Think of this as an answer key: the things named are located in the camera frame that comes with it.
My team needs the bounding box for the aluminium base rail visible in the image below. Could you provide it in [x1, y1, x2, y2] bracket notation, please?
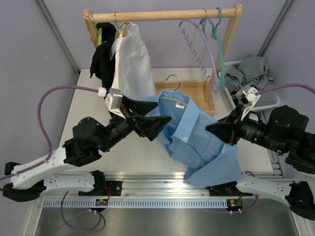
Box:
[33, 172, 301, 199]

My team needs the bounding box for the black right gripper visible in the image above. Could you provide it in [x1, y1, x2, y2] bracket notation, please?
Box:
[207, 103, 288, 154]

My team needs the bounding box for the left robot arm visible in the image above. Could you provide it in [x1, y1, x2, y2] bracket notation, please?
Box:
[2, 95, 171, 202]

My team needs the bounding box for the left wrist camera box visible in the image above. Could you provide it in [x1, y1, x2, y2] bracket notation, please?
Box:
[105, 88, 125, 118]

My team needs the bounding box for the blue shirt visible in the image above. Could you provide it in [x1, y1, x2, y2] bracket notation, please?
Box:
[146, 90, 242, 187]

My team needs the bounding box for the white slotted cable duct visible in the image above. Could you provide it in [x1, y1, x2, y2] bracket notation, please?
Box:
[44, 198, 227, 208]

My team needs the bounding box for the white shirt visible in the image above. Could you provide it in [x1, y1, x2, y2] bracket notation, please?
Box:
[110, 22, 156, 100]

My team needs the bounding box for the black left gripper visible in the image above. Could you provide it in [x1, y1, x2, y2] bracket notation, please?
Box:
[97, 95, 172, 153]

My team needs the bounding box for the grey shirt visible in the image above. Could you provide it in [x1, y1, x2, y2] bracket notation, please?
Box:
[224, 56, 274, 105]

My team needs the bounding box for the yellow plastic hanger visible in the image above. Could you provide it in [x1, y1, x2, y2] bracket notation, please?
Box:
[114, 12, 129, 38]

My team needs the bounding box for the wooden clothes rack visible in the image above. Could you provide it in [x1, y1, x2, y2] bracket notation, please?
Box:
[83, 4, 243, 116]

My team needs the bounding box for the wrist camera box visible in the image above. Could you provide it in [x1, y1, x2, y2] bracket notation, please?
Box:
[235, 85, 261, 121]
[105, 88, 125, 118]

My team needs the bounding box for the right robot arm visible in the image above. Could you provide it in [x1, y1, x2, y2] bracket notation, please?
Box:
[205, 105, 315, 220]

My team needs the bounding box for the white plastic basket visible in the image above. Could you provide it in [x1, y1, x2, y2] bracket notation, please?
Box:
[222, 60, 281, 111]

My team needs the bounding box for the green plastic hanger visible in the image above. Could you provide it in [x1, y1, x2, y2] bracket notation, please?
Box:
[91, 14, 102, 48]

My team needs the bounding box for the purple plastic hanger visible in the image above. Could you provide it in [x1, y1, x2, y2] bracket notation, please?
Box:
[178, 19, 220, 94]

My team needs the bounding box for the black shirt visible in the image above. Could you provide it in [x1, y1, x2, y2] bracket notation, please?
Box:
[90, 23, 116, 89]

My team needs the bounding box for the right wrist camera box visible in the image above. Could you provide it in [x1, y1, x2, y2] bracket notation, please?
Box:
[235, 85, 261, 121]

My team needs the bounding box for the teal plastic hanger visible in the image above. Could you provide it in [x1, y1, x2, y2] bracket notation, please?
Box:
[199, 7, 225, 93]

